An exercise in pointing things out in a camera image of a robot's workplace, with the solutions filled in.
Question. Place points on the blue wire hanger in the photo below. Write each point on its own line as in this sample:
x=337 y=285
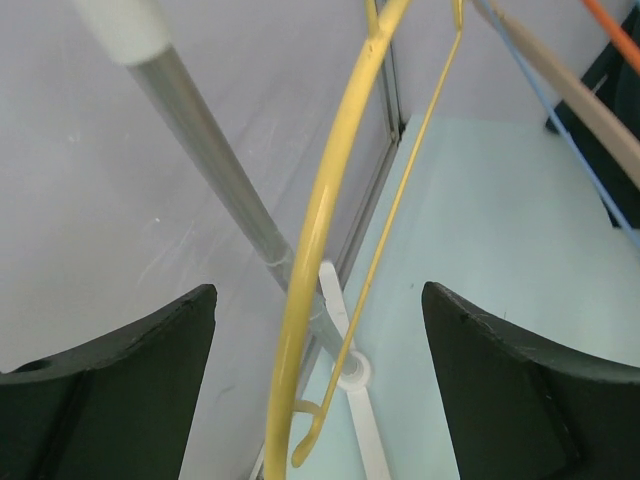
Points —
x=612 y=208

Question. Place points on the yellow hanger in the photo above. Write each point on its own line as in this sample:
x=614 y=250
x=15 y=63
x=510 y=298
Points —
x=293 y=424

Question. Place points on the beige hanger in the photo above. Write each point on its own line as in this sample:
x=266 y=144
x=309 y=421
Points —
x=531 y=48

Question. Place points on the rack upright pole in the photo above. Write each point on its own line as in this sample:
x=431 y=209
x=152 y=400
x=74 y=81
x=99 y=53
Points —
x=135 y=34

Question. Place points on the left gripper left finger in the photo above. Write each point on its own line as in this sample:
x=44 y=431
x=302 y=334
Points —
x=120 y=406

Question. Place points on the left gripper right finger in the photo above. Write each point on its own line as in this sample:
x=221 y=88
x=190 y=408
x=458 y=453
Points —
x=520 y=406

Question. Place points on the orange hanger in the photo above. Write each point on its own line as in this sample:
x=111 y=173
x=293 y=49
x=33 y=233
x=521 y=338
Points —
x=621 y=40

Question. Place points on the dark navy shorts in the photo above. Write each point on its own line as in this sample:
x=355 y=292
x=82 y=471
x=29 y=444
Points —
x=604 y=125

